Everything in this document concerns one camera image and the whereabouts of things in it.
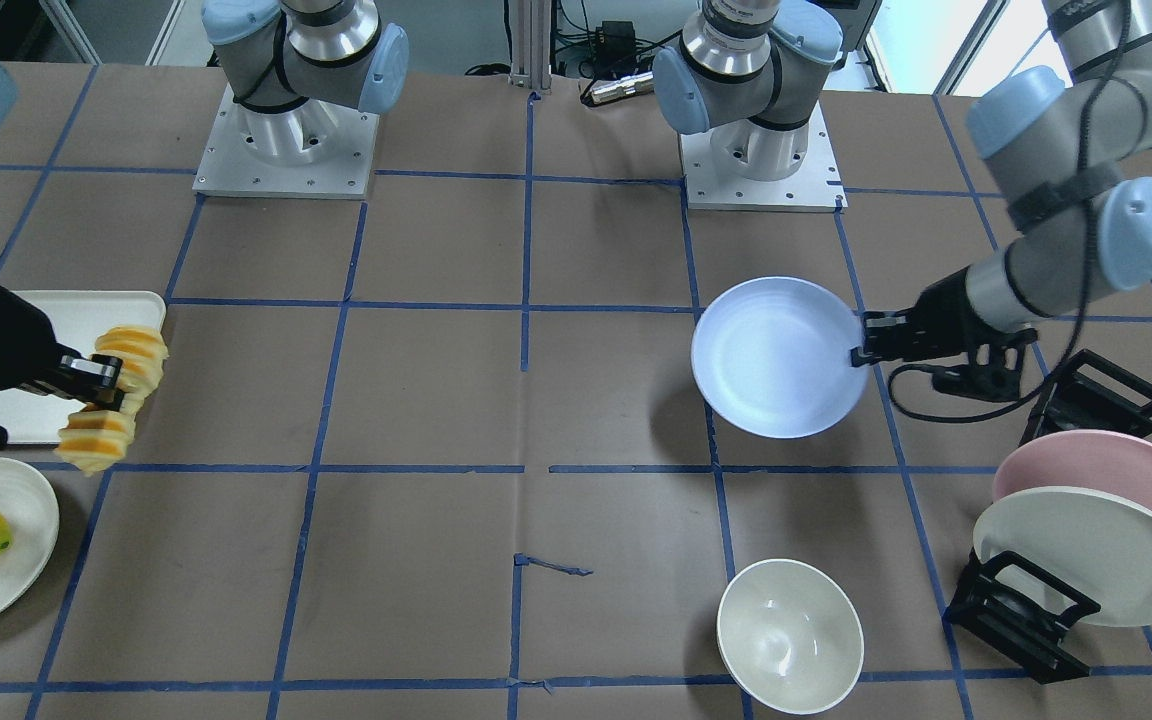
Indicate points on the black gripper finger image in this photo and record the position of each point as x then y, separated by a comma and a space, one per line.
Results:
106, 401
884, 350
100, 372
902, 323

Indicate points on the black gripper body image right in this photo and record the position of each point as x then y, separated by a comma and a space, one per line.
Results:
939, 312

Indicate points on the blue plate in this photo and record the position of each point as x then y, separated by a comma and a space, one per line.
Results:
772, 356

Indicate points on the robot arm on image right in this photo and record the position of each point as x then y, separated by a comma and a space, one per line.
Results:
1053, 148

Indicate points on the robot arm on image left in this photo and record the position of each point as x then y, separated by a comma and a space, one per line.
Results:
307, 84

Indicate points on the pink plate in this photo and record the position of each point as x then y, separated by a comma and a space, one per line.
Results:
1104, 460

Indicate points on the black plate rack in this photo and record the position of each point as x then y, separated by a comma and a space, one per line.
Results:
1011, 603

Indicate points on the cream plate in rack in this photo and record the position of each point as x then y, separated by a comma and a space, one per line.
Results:
1099, 544

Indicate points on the white rectangular tray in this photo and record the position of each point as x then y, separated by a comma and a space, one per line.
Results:
77, 319

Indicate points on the white bowl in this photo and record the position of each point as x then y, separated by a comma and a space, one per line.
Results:
790, 636

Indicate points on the silver cylindrical connector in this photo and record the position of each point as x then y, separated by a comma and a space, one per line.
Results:
601, 92

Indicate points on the black power adapter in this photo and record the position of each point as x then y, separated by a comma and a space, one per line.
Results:
614, 39

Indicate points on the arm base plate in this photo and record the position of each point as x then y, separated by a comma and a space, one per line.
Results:
744, 167
318, 151

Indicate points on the aluminium profile post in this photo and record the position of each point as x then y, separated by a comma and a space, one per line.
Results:
530, 36

